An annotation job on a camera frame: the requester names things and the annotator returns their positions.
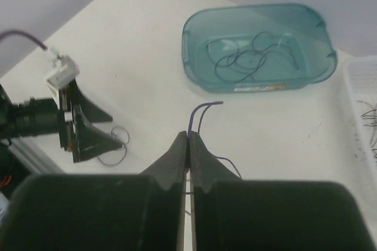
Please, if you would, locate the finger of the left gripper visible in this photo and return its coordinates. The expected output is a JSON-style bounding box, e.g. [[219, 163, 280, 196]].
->
[[72, 106, 123, 163], [70, 80, 113, 122]]

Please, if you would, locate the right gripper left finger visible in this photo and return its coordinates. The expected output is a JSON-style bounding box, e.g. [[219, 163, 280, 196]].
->
[[1, 131, 187, 250]]

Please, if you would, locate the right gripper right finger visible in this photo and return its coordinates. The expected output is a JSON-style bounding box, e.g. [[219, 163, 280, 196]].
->
[[189, 132, 374, 250]]

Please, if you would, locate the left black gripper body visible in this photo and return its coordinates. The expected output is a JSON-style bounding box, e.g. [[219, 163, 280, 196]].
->
[[57, 81, 80, 154]]

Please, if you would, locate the thin cable bundle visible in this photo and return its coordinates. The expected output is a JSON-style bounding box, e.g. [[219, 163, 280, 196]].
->
[[97, 125, 130, 167]]

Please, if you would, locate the thin dark cable strand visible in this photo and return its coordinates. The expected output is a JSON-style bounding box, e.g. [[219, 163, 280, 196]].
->
[[184, 101, 242, 196]]

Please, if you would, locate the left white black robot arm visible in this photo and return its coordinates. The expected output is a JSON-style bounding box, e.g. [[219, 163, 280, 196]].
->
[[1, 80, 124, 163]]

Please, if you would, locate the teal transparent plastic tub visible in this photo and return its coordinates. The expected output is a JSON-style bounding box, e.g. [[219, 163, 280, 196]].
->
[[181, 3, 338, 93]]

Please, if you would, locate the white perforated plastic basket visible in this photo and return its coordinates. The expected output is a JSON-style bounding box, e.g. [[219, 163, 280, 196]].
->
[[343, 55, 377, 165]]

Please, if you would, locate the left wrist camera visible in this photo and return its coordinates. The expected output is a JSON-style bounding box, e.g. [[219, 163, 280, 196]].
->
[[44, 55, 80, 104]]

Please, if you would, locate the aluminium mounting rail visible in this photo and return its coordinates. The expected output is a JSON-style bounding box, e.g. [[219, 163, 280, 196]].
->
[[9, 138, 64, 174]]

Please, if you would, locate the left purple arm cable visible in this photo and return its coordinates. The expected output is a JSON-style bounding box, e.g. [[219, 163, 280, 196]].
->
[[0, 29, 59, 60]]

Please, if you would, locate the pile of cables in tub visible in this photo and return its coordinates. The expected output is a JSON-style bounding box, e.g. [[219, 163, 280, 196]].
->
[[206, 31, 301, 82]]

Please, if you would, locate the pile of cables in basket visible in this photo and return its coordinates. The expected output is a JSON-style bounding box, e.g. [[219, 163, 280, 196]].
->
[[356, 100, 377, 163]]

